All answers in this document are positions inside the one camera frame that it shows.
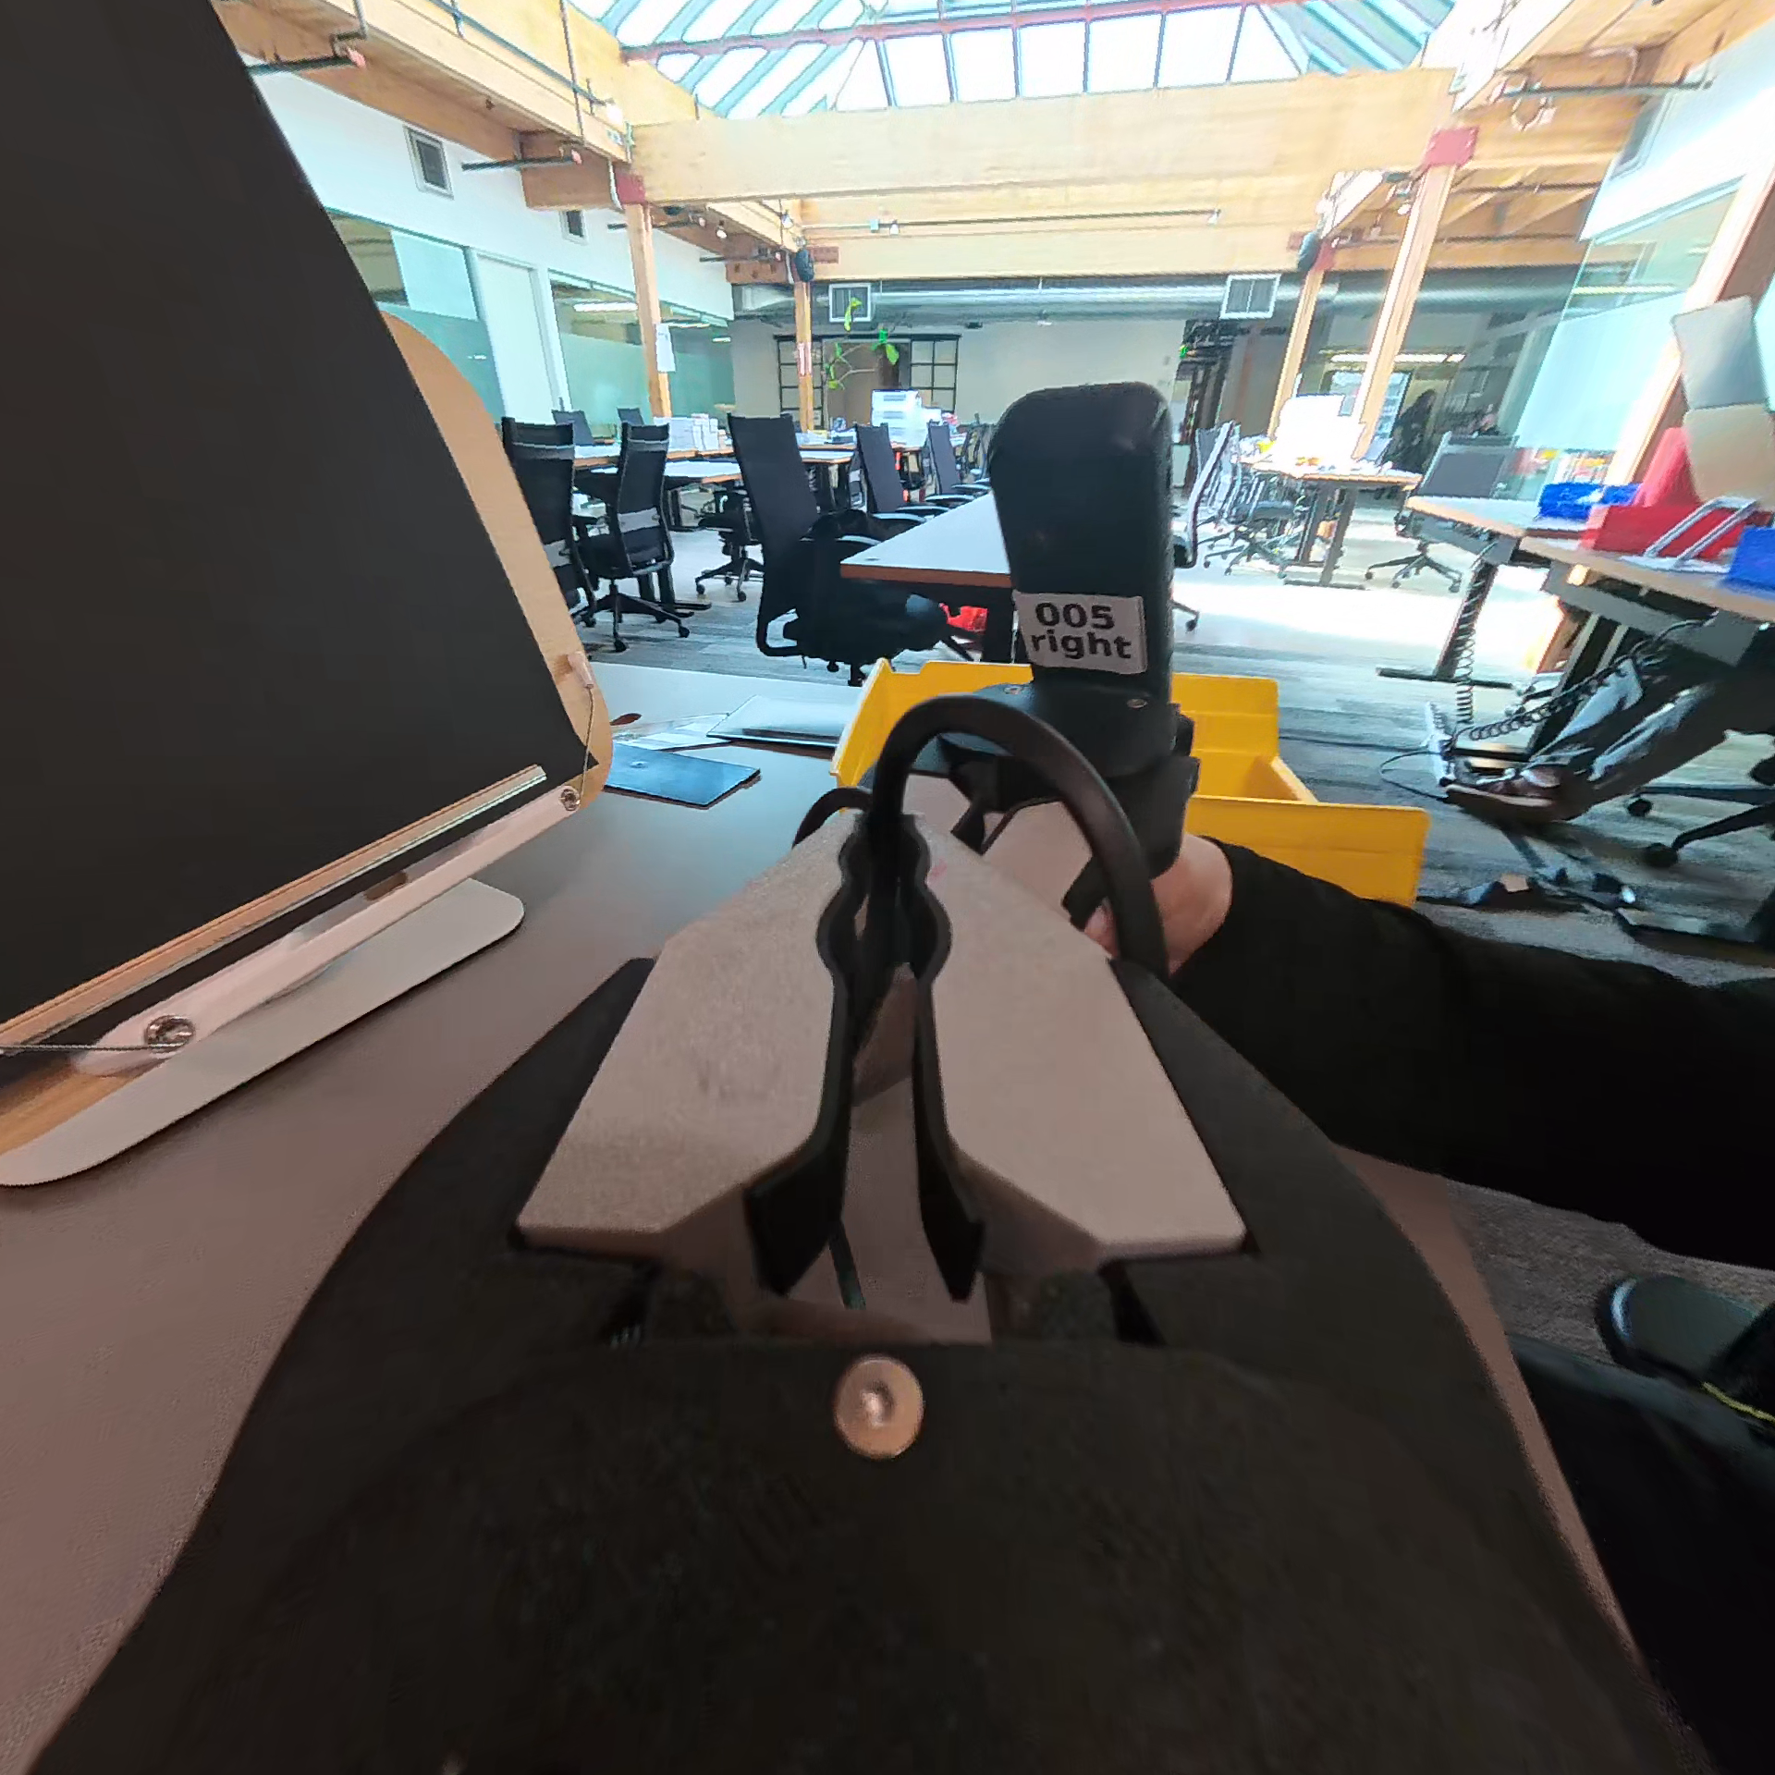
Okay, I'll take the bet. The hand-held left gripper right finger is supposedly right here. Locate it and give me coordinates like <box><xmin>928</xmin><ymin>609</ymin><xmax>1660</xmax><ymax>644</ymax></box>
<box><xmin>903</xmin><ymin>825</ymin><xmax>1251</xmax><ymax>1303</ymax></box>

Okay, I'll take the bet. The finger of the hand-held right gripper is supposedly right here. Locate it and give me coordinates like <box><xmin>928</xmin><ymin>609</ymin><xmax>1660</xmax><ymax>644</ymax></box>
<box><xmin>957</xmin><ymin>798</ymin><xmax>1112</xmax><ymax>918</ymax></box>

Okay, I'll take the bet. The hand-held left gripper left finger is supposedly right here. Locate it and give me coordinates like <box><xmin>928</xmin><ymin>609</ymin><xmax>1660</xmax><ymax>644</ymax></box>
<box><xmin>514</xmin><ymin>811</ymin><xmax>889</xmax><ymax>1298</ymax></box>

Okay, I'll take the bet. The yellow plastic bin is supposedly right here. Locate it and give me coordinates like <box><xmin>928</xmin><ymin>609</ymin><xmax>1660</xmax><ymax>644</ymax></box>
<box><xmin>833</xmin><ymin>658</ymin><xmax>1430</xmax><ymax>906</ymax></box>

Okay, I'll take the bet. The person's right hand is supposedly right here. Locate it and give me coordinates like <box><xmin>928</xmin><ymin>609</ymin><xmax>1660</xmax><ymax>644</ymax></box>
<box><xmin>1083</xmin><ymin>840</ymin><xmax>1236</xmax><ymax>976</ymax></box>

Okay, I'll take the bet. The wood-edged office desk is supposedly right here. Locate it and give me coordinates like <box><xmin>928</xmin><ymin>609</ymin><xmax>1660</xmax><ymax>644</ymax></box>
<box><xmin>841</xmin><ymin>493</ymin><xmax>1017</xmax><ymax>666</ymax></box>

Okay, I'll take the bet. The green potted plant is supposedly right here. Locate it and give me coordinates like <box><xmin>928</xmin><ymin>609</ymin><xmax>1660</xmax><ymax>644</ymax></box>
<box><xmin>825</xmin><ymin>298</ymin><xmax>906</xmax><ymax>409</ymax></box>

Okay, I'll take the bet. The clear document sleeve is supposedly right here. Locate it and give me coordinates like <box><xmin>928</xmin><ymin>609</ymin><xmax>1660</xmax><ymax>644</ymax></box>
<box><xmin>707</xmin><ymin>694</ymin><xmax>868</xmax><ymax>755</ymax></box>

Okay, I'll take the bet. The black office chair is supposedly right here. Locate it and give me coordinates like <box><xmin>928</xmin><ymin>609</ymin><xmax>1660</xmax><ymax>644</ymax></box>
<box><xmin>726</xmin><ymin>414</ymin><xmax>953</xmax><ymax>689</ymax></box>
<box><xmin>575</xmin><ymin>423</ymin><xmax>696</xmax><ymax>654</ymax></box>

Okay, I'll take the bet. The black glossy card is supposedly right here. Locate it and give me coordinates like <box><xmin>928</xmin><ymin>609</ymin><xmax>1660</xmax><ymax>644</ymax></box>
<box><xmin>607</xmin><ymin>743</ymin><xmax>763</xmax><ymax>809</ymax></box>

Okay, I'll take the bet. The person's black shoe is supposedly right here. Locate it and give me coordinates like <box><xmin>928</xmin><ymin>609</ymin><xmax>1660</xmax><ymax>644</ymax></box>
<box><xmin>1601</xmin><ymin>1277</ymin><xmax>1775</xmax><ymax>1431</ymax></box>

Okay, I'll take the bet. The black board on white stand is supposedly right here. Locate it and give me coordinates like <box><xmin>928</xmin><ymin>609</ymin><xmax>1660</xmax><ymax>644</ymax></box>
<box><xmin>0</xmin><ymin>0</ymin><xmax>612</xmax><ymax>1188</ymax></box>

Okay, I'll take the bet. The thin steel tether wire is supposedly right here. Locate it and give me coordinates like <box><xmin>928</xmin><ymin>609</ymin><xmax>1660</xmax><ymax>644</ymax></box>
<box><xmin>553</xmin><ymin>651</ymin><xmax>612</xmax><ymax>813</ymax></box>

